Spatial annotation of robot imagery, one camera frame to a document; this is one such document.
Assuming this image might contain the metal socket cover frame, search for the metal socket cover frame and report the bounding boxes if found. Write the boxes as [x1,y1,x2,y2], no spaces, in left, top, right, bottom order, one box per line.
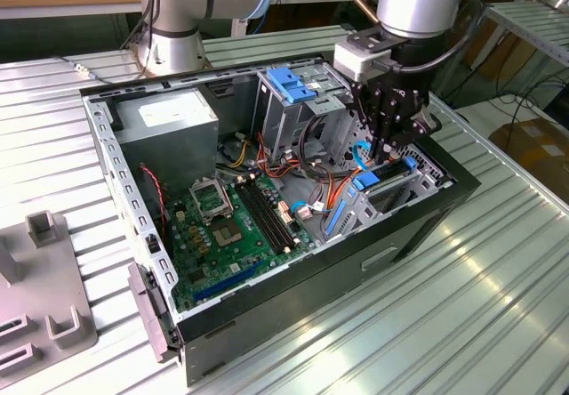
[188,176,235,226]

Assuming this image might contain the grey metal optical drive cage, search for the grey metal optical drive cage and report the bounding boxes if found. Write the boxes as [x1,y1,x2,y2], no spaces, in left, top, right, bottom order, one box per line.
[251,63,361,165]

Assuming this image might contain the red black twisted fan wire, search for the red black twisted fan wire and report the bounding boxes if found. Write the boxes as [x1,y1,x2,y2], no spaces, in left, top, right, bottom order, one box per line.
[139,165,170,239]

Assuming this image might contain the CPU socket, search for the CPU socket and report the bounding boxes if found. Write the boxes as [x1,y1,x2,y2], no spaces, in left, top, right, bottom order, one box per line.
[209,217,246,250]

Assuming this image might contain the black open PC case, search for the black open PC case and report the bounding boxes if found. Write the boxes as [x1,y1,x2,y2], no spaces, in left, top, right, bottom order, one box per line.
[78,49,483,387]

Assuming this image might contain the black wire bundle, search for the black wire bundle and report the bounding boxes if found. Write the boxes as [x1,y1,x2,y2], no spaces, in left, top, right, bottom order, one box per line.
[296,114,357,182]

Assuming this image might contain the black case fan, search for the black case fan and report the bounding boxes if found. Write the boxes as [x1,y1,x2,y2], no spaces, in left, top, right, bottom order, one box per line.
[136,162,175,258]

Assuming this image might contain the grey power supply box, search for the grey power supply box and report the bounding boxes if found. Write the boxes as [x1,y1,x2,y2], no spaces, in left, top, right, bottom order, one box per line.
[113,87,220,189]

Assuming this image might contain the orange red power wire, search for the orange red power wire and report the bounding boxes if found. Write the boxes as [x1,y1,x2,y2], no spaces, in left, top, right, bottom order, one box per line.
[325,163,379,218]

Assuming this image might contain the yellow orange wire bundle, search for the yellow orange wire bundle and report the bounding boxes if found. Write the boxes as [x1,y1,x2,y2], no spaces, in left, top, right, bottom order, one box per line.
[217,132,268,178]

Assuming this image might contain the large labelled cardboard box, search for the large labelled cardboard box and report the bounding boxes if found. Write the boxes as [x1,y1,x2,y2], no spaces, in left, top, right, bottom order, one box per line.
[487,117,569,191]

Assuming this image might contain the grey parts rack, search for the grey parts rack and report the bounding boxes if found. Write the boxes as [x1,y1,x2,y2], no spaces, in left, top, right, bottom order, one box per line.
[0,207,99,378]

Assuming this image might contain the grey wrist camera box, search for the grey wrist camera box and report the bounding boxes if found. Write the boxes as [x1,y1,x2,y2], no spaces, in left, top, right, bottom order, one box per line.
[333,41,397,83]

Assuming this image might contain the black RAM slot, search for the black RAM slot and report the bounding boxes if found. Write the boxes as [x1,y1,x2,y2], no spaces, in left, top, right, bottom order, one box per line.
[234,180,288,256]
[246,176,298,250]

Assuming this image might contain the hard disk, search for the hard disk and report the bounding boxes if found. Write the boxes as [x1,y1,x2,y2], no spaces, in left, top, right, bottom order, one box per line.
[323,157,421,237]

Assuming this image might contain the blue data wire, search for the blue data wire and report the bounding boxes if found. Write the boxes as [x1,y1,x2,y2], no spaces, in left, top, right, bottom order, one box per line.
[352,139,373,170]

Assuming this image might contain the blue expansion slot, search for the blue expansion slot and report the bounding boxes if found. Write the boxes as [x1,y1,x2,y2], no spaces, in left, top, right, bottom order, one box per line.
[191,259,264,305]

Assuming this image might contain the black cable with metal plug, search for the black cable with metal plug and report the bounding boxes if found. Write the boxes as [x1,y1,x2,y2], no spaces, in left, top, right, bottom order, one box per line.
[57,0,161,85]

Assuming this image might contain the metal disk bay cage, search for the metal disk bay cage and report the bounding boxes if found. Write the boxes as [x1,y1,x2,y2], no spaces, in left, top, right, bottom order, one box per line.
[319,101,459,243]

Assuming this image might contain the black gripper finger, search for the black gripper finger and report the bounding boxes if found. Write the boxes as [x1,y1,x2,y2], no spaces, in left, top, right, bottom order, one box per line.
[349,81,389,163]
[386,109,442,151]

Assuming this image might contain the metal slat shelf table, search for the metal slat shelf table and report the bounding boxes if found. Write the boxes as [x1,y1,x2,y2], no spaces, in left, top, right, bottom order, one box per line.
[482,1,569,68]

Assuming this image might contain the green motherboard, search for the green motherboard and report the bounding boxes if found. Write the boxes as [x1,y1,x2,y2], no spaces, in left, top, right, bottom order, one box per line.
[166,173,317,314]

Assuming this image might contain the thick black camera cable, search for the thick black camera cable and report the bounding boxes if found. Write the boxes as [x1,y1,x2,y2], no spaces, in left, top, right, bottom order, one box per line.
[377,0,485,75]

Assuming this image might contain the blue plastic drive latch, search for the blue plastic drive latch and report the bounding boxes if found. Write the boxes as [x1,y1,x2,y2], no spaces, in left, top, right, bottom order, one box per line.
[268,68,317,106]

